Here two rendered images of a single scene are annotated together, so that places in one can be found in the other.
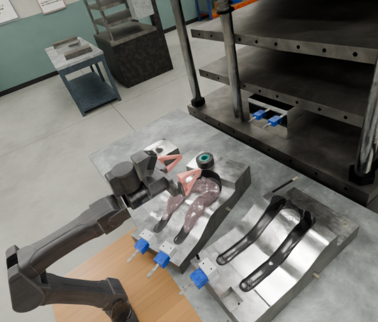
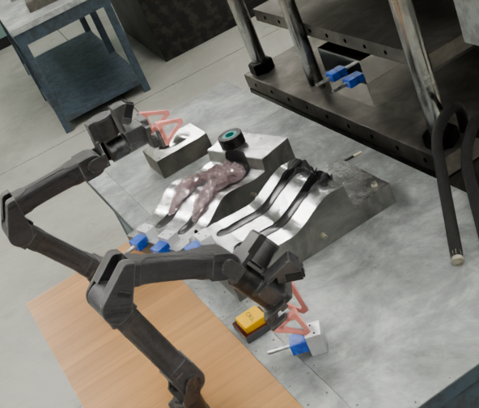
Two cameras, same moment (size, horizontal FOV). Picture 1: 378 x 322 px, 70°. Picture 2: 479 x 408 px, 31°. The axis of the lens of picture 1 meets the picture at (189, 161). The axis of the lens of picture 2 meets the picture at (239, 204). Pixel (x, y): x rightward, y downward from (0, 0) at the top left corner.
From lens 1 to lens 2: 1.62 m
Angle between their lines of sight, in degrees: 12
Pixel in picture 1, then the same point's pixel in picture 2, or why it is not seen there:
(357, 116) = not seen: hidden behind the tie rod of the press
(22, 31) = not seen: outside the picture
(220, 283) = not seen: hidden behind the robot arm
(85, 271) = (71, 283)
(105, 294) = (89, 259)
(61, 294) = (47, 242)
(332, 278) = (348, 242)
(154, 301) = (149, 293)
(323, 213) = (358, 179)
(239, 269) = (238, 236)
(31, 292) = (23, 225)
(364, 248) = (397, 211)
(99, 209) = (80, 157)
